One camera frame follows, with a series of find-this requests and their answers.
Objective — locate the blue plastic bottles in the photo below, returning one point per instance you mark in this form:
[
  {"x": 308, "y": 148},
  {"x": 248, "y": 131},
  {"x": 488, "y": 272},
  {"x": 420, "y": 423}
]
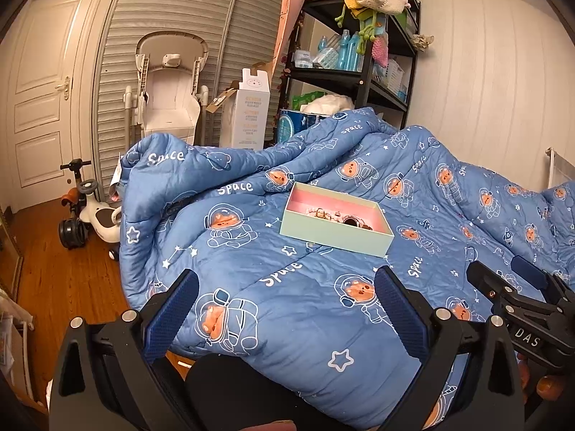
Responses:
[{"x": 348, "y": 51}]

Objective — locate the long hanging paper bag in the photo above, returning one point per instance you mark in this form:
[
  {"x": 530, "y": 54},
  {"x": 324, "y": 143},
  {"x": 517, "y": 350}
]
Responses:
[{"x": 289, "y": 13}]

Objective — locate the white fluffy bundle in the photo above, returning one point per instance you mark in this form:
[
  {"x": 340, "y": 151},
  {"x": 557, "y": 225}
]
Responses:
[{"x": 328, "y": 103}]

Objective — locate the white baby high chair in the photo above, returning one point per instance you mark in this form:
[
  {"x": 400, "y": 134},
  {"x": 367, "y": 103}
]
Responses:
[{"x": 170, "y": 90}]

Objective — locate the orange seat balance bike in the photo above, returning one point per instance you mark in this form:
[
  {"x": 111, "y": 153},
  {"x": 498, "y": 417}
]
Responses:
[{"x": 72, "y": 224}]

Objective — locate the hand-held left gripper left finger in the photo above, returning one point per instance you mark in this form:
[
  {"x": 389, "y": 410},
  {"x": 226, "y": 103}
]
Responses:
[{"x": 173, "y": 310}]

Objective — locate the open cardboard box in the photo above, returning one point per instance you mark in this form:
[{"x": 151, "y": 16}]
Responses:
[{"x": 220, "y": 107}]

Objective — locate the clear plastic package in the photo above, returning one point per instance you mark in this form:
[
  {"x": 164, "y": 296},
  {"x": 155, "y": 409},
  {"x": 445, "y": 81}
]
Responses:
[{"x": 325, "y": 58}]

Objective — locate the white plastic basket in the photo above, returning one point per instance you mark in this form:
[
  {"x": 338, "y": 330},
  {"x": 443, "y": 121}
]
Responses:
[{"x": 395, "y": 76}]

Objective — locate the tall white carton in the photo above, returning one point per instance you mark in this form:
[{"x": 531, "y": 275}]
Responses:
[{"x": 251, "y": 112}]

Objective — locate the white cow pattern ride-on toy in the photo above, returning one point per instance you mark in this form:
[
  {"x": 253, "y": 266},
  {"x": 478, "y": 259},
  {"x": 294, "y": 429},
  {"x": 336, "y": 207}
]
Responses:
[{"x": 101, "y": 217}]

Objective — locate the pink knitted pouch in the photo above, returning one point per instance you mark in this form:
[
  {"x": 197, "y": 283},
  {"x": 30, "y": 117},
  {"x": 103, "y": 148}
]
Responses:
[{"x": 379, "y": 51}]

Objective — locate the green frog plush toy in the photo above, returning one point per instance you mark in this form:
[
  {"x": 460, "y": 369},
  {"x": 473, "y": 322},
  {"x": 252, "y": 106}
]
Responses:
[{"x": 364, "y": 22}]

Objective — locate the black metal shelf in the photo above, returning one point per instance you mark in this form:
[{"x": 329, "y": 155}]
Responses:
[{"x": 368, "y": 85}]

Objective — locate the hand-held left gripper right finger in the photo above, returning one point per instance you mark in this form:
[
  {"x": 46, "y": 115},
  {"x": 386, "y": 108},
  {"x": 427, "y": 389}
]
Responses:
[{"x": 402, "y": 318}]

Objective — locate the green packet pack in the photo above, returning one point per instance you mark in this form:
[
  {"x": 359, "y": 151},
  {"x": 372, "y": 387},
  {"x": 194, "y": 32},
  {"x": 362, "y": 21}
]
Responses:
[{"x": 307, "y": 98}]

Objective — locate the pink lined jewelry box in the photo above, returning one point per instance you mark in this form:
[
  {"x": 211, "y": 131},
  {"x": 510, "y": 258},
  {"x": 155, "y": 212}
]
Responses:
[{"x": 337, "y": 235}]

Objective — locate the blue astronaut bear printed blanket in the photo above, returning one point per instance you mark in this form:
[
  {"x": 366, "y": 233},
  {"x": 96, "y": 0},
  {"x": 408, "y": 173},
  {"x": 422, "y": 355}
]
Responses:
[{"x": 314, "y": 301}]

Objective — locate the person's right hand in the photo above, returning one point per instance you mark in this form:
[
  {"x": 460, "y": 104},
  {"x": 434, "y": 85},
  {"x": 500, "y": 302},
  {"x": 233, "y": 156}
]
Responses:
[{"x": 551, "y": 388}]

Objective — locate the grey louvered closet door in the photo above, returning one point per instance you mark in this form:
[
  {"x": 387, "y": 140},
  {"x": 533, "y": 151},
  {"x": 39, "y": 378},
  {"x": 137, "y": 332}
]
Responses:
[{"x": 224, "y": 18}]

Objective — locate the white panel door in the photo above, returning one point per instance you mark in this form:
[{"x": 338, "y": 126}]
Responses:
[{"x": 40, "y": 98}]

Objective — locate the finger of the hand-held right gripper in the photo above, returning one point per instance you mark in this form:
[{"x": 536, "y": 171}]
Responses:
[
  {"x": 487, "y": 283},
  {"x": 532, "y": 271}
]

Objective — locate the white blanket label tag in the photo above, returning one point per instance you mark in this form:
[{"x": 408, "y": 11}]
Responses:
[{"x": 117, "y": 175}]

